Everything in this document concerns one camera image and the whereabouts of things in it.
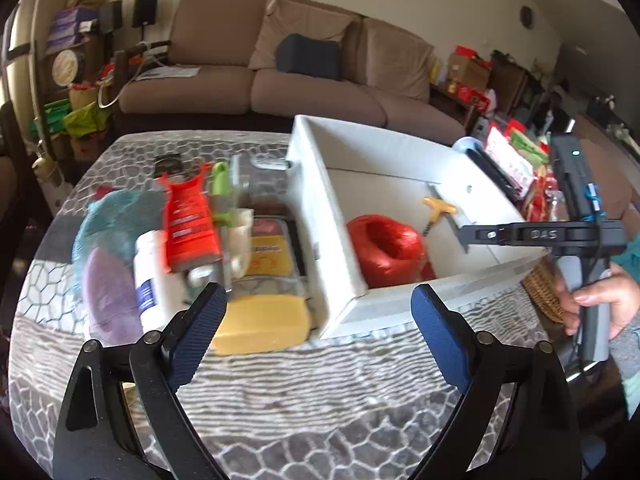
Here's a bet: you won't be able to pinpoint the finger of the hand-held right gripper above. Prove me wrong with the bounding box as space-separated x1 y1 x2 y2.
456 221 627 257

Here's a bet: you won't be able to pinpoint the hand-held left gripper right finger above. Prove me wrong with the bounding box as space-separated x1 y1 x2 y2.
410 284 583 480

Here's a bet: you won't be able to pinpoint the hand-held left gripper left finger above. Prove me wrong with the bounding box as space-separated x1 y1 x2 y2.
52 282 228 480

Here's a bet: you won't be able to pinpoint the red twine spool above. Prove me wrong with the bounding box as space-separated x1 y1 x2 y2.
346 214 432 290

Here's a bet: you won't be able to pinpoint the yellow handled corkscrew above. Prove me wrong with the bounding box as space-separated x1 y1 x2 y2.
422 196 459 237

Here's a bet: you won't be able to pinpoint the white cardboard box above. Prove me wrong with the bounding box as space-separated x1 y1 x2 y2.
285 114 549 340

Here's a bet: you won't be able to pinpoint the person's right forearm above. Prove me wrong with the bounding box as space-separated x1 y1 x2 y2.
606 310 640 422

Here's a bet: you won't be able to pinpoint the person's right hand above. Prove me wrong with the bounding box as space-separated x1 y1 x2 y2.
554 261 640 335

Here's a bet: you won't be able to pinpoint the wicker basket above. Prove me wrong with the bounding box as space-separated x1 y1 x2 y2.
522 260 569 324

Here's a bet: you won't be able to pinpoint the green snack pack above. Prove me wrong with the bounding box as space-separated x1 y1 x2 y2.
510 127 551 164

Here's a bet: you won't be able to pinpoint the white red snack pack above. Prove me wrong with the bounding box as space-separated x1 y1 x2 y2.
485 125 536 197

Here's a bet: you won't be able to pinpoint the black remote control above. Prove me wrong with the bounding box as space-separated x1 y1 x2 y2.
472 149 526 207

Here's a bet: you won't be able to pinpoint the yellow sponge block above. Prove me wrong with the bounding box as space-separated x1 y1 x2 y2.
210 293 311 357

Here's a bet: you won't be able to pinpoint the white plastic bottle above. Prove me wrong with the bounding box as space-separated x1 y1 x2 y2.
133 230 189 334

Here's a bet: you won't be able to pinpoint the dark wooden cabinet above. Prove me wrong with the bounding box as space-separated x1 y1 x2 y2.
492 50 531 116

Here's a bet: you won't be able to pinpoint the yellow red flat packet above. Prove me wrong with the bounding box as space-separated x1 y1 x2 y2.
247 219 302 279

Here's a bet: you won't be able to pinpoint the red plastic grater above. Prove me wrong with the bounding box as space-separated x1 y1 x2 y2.
156 161 224 274

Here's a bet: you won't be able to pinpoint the red gift box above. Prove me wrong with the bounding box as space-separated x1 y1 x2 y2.
455 85 494 111

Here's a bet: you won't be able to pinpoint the brown cardboard box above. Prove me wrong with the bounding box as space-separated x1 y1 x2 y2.
446 52 491 91

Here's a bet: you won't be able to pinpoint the teal mesh net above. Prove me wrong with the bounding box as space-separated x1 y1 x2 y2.
72 190 167 302

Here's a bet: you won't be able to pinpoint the green peeler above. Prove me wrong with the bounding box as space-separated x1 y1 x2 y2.
207 161 236 227

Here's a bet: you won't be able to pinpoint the clear glass jar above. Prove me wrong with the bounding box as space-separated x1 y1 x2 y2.
227 152 294 211

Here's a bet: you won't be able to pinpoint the beige sofa cushion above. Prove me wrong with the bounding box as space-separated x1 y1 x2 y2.
357 21 434 102
248 0 354 74

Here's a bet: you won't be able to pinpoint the lime green bag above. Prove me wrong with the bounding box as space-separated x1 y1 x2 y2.
64 101 111 139

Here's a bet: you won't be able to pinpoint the brown sofa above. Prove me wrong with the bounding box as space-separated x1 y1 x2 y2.
117 0 469 134

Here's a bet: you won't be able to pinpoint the green box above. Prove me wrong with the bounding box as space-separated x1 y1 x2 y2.
31 100 71 136

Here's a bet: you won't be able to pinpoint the paper sheets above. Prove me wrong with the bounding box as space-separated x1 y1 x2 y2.
136 65 201 81

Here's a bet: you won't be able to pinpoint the black lumbar pillow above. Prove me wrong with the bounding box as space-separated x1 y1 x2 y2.
276 34 344 81

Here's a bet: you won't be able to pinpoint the round printed tin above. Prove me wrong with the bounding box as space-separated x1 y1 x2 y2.
51 49 86 86

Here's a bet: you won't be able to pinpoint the white coat stand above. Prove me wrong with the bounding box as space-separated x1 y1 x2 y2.
26 0 63 181

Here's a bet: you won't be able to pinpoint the black speaker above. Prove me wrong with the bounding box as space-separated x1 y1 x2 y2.
132 0 159 29
99 0 124 34

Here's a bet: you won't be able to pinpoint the stack of purple packs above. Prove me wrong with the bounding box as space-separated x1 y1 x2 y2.
47 6 99 54

